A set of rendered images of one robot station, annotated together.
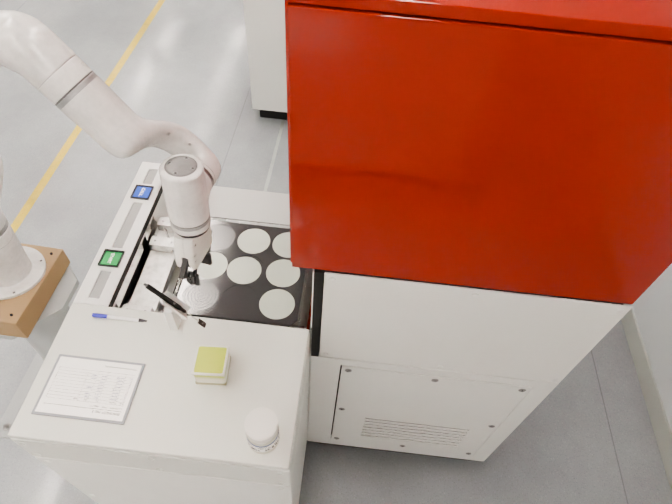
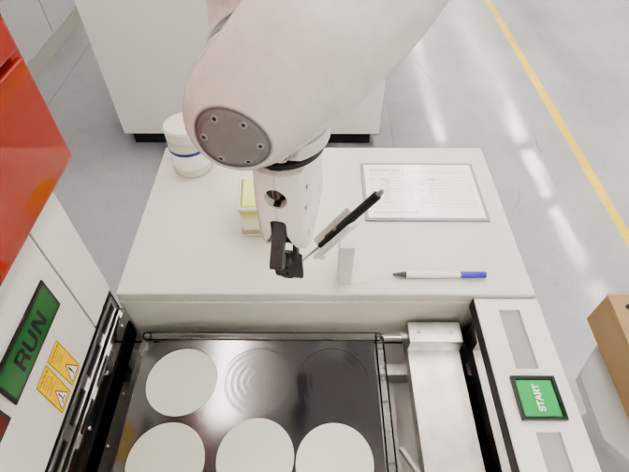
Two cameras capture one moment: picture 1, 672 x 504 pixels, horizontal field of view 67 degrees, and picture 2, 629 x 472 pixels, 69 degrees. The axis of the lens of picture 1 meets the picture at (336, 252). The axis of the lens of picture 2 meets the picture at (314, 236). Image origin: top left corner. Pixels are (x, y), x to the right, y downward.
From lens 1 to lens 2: 1.24 m
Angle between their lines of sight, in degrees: 79
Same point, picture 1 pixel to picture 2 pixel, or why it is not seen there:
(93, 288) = (523, 330)
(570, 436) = not seen: outside the picture
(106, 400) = (392, 180)
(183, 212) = not seen: hidden behind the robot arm
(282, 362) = (166, 242)
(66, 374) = (461, 199)
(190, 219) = not seen: hidden behind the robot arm
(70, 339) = (491, 241)
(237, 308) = (256, 361)
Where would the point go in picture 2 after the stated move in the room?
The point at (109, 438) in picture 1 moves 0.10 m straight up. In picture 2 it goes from (369, 153) to (374, 109)
